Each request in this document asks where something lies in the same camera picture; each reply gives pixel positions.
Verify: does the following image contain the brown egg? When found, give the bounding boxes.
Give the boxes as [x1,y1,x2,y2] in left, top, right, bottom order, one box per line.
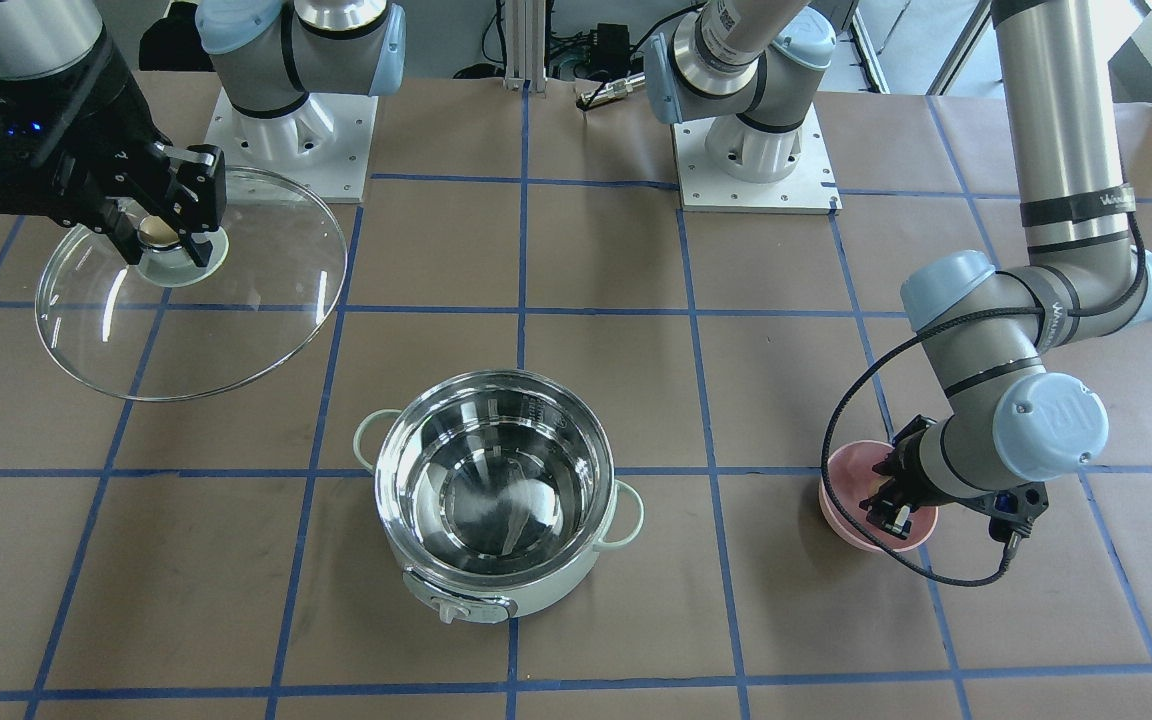
[864,477,890,498]

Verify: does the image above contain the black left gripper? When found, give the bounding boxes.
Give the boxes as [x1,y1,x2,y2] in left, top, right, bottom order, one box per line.
[859,415,964,546]

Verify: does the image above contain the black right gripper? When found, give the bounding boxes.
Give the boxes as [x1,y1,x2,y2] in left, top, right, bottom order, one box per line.
[0,31,227,270]

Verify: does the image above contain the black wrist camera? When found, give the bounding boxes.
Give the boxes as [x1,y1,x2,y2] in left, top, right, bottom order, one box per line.
[967,482,1049,546]

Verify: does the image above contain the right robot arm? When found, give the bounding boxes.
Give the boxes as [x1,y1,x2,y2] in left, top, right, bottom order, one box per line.
[0,1,406,279]

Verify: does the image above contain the glass pot lid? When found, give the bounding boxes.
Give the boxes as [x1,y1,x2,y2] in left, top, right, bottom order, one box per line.
[35,167,349,402]

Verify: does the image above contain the mint green cooking pot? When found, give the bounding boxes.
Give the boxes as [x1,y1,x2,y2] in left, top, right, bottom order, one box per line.
[353,369,645,624]

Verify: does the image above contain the aluminium frame post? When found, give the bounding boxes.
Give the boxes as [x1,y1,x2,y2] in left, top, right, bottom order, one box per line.
[500,0,550,94]

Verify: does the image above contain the black power adapter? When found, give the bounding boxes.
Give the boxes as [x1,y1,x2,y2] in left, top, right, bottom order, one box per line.
[584,23,630,79]

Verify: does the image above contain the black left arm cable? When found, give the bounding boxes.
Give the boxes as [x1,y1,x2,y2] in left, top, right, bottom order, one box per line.
[820,215,1149,589]

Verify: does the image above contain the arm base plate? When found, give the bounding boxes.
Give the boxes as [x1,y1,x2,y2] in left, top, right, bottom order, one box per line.
[205,91,378,204]
[670,106,842,215]

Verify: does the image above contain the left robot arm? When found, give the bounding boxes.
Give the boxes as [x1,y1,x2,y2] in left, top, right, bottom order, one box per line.
[644,1,1152,543]

